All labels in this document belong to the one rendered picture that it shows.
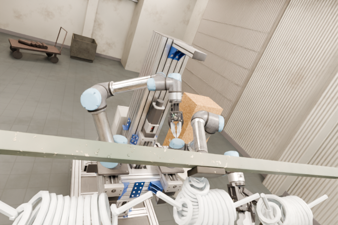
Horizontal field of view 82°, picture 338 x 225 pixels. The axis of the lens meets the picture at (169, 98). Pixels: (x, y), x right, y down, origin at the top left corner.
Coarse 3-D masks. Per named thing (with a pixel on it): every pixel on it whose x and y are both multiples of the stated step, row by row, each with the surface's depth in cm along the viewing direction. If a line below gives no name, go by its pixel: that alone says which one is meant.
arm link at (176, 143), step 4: (172, 140) 165; (176, 140) 166; (180, 140) 167; (172, 144) 162; (176, 144) 160; (180, 144) 161; (184, 144) 163; (168, 148) 165; (172, 148) 162; (176, 148) 160; (180, 148) 161; (184, 148) 163
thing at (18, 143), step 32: (96, 160) 23; (128, 160) 24; (160, 160) 25; (192, 160) 27; (224, 160) 30; (256, 160) 33; (160, 192) 27; (224, 192) 32; (64, 224) 22; (96, 224) 23; (224, 224) 29; (288, 224) 36
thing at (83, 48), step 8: (72, 40) 647; (80, 40) 644; (88, 40) 739; (72, 48) 644; (80, 48) 654; (88, 48) 663; (96, 48) 674; (72, 56) 664; (80, 56) 665; (88, 56) 675
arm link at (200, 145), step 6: (198, 114) 134; (204, 114) 135; (192, 120) 132; (198, 120) 130; (204, 120) 133; (192, 126) 133; (198, 126) 126; (198, 132) 121; (204, 132) 124; (198, 138) 117; (204, 138) 118; (198, 144) 113; (204, 144) 113; (198, 150) 110; (204, 150) 109
